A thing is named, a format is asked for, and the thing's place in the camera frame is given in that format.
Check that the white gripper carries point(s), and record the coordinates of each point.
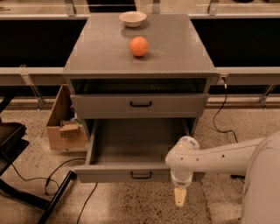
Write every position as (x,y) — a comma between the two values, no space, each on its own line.
(181,181)

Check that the grey drawer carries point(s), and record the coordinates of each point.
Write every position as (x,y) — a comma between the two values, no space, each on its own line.
(131,150)
(114,106)

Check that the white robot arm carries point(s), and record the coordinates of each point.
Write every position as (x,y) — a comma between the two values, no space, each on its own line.
(258,161)

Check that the grey top drawer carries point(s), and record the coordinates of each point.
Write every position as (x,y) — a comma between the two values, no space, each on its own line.
(114,106)

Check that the grey drawer cabinet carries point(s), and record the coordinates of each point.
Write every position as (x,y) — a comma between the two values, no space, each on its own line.
(102,63)

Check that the black power adapter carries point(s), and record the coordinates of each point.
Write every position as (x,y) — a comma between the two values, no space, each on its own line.
(237,177)

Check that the cardboard box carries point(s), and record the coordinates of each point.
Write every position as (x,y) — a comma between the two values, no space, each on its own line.
(64,130)

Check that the orange fruit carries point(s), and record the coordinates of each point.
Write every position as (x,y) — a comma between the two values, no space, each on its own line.
(139,46)

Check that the black cart stand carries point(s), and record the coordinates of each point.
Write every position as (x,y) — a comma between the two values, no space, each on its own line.
(12,145)

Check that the white bowl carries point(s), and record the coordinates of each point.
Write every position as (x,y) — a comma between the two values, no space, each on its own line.
(132,19)

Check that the grey railing beam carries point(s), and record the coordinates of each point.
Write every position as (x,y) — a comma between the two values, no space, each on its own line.
(43,76)

